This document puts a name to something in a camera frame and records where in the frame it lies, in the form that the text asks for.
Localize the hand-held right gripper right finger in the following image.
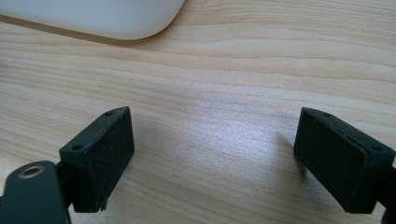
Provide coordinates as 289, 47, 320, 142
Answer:
292, 106, 396, 215

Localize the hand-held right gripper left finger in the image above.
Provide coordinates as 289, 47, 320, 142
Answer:
59, 105, 135, 214

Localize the white plastic bin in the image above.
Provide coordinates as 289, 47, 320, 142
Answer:
0, 0, 187, 41

